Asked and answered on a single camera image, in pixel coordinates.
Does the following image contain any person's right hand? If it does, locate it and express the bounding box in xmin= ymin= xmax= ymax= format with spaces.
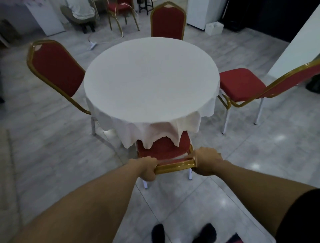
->
xmin=186 ymin=147 xmax=224 ymax=177

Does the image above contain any person's left hand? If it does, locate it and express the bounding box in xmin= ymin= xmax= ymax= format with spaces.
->
xmin=129 ymin=156 xmax=158 ymax=182

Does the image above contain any red gold-framed banquet chair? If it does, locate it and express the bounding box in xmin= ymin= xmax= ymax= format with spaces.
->
xmin=136 ymin=131 xmax=196 ymax=190
xmin=27 ymin=40 xmax=101 ymax=136
xmin=106 ymin=0 xmax=140 ymax=38
xmin=217 ymin=58 xmax=320 ymax=135
xmin=150 ymin=1 xmax=187 ymax=41

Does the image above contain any person's left forearm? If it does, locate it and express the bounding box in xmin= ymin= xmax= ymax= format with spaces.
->
xmin=10 ymin=160 xmax=143 ymax=243

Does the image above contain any person's right forearm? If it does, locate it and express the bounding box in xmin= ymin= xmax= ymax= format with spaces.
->
xmin=212 ymin=160 xmax=318 ymax=238

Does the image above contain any person's black left shoe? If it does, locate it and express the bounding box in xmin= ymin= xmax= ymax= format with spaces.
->
xmin=151 ymin=223 xmax=166 ymax=243

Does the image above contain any person's black shoe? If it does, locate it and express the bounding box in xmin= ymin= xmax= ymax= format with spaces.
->
xmin=151 ymin=223 xmax=166 ymax=243
xmin=192 ymin=223 xmax=217 ymax=243

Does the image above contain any person's black right shoe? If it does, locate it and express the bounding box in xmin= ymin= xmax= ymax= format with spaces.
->
xmin=192 ymin=223 xmax=217 ymax=243

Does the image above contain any white round tablecloth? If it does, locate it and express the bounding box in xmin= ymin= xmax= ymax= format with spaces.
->
xmin=83 ymin=37 xmax=221 ymax=150

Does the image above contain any person's black sleeve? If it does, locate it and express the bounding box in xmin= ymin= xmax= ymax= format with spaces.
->
xmin=275 ymin=188 xmax=320 ymax=243

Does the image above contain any white cardboard box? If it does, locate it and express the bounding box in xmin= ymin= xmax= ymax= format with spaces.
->
xmin=205 ymin=22 xmax=225 ymax=36

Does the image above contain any white cabinet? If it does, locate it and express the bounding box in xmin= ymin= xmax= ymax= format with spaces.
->
xmin=186 ymin=0 xmax=227 ymax=31

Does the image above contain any large white panel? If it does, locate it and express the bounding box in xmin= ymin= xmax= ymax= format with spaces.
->
xmin=267 ymin=4 xmax=320 ymax=79

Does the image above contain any black stool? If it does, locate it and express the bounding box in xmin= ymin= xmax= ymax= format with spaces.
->
xmin=139 ymin=0 xmax=154 ymax=15

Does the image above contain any grey upholstered armchair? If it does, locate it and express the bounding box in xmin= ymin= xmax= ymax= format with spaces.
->
xmin=60 ymin=0 xmax=97 ymax=34

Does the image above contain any white leaning board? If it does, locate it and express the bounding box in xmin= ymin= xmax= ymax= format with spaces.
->
xmin=25 ymin=0 xmax=66 ymax=37

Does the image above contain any white power cable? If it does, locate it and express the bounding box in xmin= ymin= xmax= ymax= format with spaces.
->
xmin=87 ymin=5 xmax=138 ymax=45

